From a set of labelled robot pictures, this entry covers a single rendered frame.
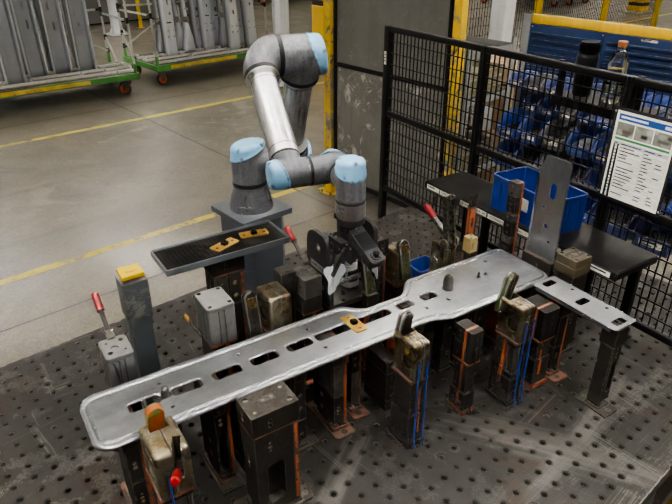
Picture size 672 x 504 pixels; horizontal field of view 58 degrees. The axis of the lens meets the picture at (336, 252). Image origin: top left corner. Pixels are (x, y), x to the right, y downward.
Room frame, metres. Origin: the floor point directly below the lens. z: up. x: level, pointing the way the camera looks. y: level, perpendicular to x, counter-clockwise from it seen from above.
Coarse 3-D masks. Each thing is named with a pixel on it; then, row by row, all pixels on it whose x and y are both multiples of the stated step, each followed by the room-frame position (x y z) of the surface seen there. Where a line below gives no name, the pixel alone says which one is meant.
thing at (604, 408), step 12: (600, 336) 1.40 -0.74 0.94; (612, 336) 1.37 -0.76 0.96; (624, 336) 1.38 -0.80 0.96; (600, 348) 1.39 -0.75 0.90; (612, 348) 1.36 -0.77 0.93; (600, 360) 1.39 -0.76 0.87; (612, 360) 1.37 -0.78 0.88; (600, 372) 1.38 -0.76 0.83; (612, 372) 1.39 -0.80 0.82; (600, 384) 1.37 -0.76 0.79; (576, 396) 1.42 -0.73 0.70; (588, 396) 1.39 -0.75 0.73; (600, 396) 1.36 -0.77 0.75; (600, 408) 1.36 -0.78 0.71; (612, 408) 1.37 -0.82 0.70
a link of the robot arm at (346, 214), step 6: (336, 204) 1.39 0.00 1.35; (336, 210) 1.37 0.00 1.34; (342, 210) 1.37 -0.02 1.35; (348, 210) 1.36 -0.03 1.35; (354, 210) 1.36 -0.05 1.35; (360, 210) 1.37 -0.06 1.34; (342, 216) 1.37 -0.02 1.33; (348, 216) 1.36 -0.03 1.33; (354, 216) 1.36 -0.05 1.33; (360, 216) 1.37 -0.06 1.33
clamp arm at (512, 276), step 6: (510, 276) 1.44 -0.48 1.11; (516, 276) 1.45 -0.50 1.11; (504, 282) 1.45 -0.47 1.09; (510, 282) 1.44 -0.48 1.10; (516, 282) 1.45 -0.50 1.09; (504, 288) 1.45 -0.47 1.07; (510, 288) 1.45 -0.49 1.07; (498, 294) 1.46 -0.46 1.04; (504, 294) 1.45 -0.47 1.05; (510, 294) 1.46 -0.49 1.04; (498, 300) 1.46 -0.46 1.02; (498, 306) 1.46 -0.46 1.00
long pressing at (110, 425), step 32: (480, 256) 1.75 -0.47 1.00; (512, 256) 1.76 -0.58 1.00; (416, 288) 1.56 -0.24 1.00; (480, 288) 1.56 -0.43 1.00; (320, 320) 1.39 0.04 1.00; (384, 320) 1.39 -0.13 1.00; (416, 320) 1.39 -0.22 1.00; (224, 352) 1.25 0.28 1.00; (256, 352) 1.25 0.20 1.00; (288, 352) 1.25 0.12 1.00; (320, 352) 1.25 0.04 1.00; (352, 352) 1.26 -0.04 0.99; (128, 384) 1.12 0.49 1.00; (160, 384) 1.13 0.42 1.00; (224, 384) 1.13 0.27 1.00; (256, 384) 1.13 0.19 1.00; (96, 416) 1.02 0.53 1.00; (128, 416) 1.02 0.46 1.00; (192, 416) 1.03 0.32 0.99; (96, 448) 0.94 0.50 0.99
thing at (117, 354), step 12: (120, 336) 1.24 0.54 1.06; (108, 348) 1.19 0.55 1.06; (120, 348) 1.19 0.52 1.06; (132, 348) 1.19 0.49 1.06; (108, 360) 1.15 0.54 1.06; (120, 360) 1.16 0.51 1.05; (132, 360) 1.17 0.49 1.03; (108, 372) 1.15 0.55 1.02; (120, 372) 1.16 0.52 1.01; (132, 372) 1.17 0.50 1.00; (108, 384) 1.19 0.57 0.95; (132, 408) 1.17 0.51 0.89
